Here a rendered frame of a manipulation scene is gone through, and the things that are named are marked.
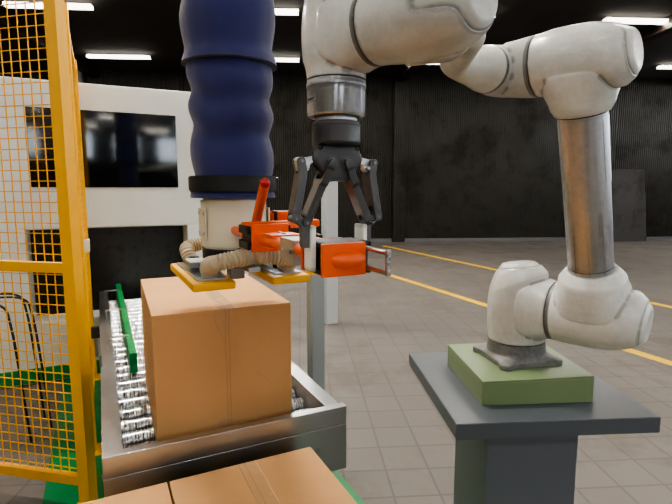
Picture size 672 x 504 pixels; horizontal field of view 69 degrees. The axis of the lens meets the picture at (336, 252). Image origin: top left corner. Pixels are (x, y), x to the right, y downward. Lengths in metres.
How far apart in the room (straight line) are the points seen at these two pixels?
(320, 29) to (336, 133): 0.14
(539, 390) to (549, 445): 0.18
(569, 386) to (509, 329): 0.20
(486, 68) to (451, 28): 0.47
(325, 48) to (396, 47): 0.11
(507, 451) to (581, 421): 0.22
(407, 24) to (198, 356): 1.09
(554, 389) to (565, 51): 0.80
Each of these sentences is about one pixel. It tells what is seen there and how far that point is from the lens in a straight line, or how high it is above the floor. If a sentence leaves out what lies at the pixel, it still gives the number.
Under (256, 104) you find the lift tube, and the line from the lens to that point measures 1.26.
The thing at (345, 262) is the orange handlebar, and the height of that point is 1.18.
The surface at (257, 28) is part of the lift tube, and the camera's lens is 1.29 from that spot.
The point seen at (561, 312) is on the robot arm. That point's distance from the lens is 1.33.
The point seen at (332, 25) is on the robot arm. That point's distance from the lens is 0.74.
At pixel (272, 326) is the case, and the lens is 1.50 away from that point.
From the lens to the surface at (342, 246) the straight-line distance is 0.72.
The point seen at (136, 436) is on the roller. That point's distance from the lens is 1.70.
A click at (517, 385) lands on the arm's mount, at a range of 1.35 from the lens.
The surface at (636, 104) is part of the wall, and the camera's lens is 14.55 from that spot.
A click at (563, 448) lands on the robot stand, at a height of 0.61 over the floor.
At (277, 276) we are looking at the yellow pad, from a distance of 1.20.
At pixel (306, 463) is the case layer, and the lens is 1.46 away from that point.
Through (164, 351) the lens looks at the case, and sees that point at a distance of 1.46.
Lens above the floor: 1.29
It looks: 7 degrees down
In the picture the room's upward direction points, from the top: straight up
